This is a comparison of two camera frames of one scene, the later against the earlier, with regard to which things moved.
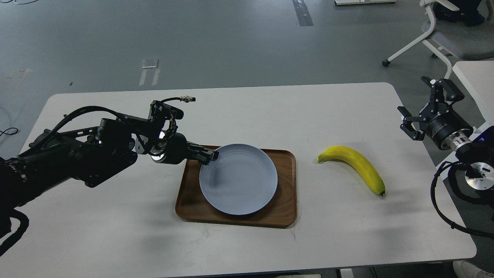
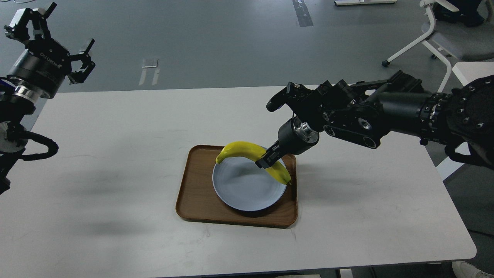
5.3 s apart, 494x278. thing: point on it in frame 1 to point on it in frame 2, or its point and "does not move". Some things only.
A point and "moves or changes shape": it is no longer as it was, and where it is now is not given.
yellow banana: [352, 157] to [253, 152]
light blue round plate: [242, 180] moves or changes shape
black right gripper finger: [443, 92] to [272, 155]
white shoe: [464, 269] does not move
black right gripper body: [449, 130] to [295, 136]
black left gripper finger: [205, 156] to [17, 27]
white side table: [477, 77] does not move
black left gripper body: [174, 149] to [42, 68]
